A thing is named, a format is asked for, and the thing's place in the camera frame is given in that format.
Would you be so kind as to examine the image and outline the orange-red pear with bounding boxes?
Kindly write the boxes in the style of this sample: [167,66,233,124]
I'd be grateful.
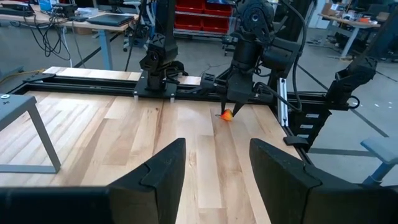
[215,108,234,123]

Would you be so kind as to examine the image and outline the grey perforated metal riser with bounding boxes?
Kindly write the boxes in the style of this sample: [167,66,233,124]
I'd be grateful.
[0,93,62,174]

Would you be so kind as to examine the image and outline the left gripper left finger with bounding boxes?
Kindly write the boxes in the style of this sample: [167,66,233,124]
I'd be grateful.
[106,138,187,224]

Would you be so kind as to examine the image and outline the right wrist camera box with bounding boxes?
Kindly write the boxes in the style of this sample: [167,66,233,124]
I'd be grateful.
[261,37,302,72]

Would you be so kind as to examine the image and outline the black electronic device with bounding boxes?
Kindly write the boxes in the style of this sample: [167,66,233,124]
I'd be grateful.
[50,2,79,18]

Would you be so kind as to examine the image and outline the silver aluminium bracket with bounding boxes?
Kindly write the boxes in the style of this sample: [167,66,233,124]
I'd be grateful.
[277,77,289,127]

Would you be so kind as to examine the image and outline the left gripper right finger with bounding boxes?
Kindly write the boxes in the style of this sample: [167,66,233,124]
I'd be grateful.
[249,138,364,224]

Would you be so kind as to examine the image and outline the blue-grey stool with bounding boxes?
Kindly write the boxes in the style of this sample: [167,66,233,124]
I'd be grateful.
[359,136,398,188]

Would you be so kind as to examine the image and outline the wooden desk grey legs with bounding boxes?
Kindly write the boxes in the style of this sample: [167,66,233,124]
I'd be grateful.
[0,2,139,71]

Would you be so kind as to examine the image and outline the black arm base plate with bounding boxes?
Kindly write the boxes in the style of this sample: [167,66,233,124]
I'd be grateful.
[133,69,178,100]

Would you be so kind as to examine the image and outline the red storage bin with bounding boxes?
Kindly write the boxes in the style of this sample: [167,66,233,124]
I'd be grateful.
[175,0,205,14]
[202,16,231,34]
[204,1,233,17]
[174,13,203,31]

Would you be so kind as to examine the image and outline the light wooden work desk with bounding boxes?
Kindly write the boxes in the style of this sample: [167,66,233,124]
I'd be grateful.
[318,11,382,60]

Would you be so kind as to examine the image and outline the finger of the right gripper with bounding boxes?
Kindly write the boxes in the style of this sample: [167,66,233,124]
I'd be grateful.
[220,93,228,116]
[232,101,247,118]

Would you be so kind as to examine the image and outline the dark closed laptop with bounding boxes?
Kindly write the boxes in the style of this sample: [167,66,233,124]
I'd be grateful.
[86,13,136,27]

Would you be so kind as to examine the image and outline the black box white labels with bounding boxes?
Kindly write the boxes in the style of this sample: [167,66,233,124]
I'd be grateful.
[287,104,333,154]

